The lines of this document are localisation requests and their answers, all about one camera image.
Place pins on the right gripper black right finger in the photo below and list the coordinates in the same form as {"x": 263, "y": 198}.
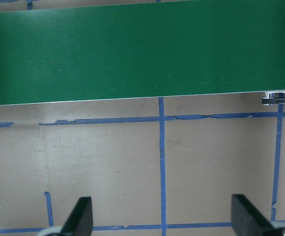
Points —
{"x": 246, "y": 219}

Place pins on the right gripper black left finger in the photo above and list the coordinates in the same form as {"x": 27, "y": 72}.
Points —
{"x": 80, "y": 220}

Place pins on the green conveyor belt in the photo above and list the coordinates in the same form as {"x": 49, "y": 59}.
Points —
{"x": 142, "y": 50}

